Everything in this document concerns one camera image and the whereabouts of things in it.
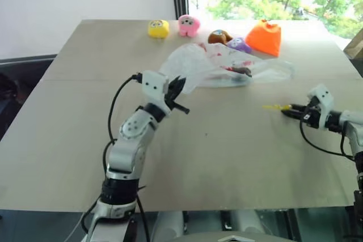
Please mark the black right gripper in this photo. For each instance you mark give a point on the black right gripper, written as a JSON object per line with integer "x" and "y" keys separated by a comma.
{"x": 311, "y": 116}

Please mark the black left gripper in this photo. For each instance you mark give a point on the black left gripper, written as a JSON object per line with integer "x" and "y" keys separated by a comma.
{"x": 171, "y": 96}

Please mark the small yellow plastic clip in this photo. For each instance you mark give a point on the small yellow plastic clip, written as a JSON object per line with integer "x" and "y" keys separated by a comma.
{"x": 273, "y": 107}

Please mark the clear plastic bag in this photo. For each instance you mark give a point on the clear plastic bag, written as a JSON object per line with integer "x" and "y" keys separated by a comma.
{"x": 198, "y": 63}

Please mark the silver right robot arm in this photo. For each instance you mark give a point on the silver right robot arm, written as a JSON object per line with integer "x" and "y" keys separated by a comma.
{"x": 350, "y": 128}

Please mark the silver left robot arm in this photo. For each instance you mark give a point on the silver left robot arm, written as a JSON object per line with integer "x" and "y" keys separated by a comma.
{"x": 129, "y": 142}

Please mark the dark brown item in bag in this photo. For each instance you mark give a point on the dark brown item in bag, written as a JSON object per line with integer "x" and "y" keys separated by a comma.
{"x": 241, "y": 70}

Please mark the brown plush toy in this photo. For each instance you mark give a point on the brown plush toy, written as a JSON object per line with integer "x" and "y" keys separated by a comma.
{"x": 217, "y": 37}

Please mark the yellow plush toy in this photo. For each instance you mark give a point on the yellow plush toy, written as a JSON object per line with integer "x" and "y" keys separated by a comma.
{"x": 158, "y": 29}

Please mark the pink plush toy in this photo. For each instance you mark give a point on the pink plush toy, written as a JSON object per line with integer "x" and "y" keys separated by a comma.
{"x": 188, "y": 25}

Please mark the purple plush toy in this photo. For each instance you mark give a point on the purple plush toy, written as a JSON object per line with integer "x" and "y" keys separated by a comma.
{"x": 238, "y": 44}

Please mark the orange plush toy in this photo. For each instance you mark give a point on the orange plush toy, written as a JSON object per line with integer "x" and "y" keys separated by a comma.
{"x": 265, "y": 38}

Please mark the silver robot torso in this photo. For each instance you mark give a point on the silver robot torso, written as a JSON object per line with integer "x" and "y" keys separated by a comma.
{"x": 235, "y": 226}

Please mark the black furniture beside table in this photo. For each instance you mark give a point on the black furniture beside table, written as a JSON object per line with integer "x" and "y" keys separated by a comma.
{"x": 17, "y": 83}

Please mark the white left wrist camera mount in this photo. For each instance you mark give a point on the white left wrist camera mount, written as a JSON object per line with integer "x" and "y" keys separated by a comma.
{"x": 153, "y": 84}

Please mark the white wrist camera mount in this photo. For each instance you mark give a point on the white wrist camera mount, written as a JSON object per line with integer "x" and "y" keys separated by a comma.
{"x": 153, "y": 84}
{"x": 323, "y": 97}

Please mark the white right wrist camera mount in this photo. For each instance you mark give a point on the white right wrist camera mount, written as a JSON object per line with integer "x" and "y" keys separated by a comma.
{"x": 323, "y": 97}

